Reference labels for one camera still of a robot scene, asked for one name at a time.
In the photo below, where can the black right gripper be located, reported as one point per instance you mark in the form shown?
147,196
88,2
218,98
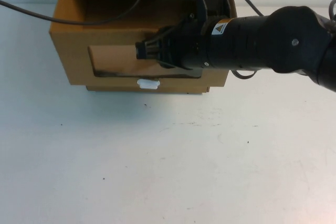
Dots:
183,43

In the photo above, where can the brown cardboard drawer with window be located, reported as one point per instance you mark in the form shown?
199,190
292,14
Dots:
71,51

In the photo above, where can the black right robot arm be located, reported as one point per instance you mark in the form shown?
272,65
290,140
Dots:
275,43

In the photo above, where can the white plastic pull tab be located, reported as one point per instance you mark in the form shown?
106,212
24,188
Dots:
148,83

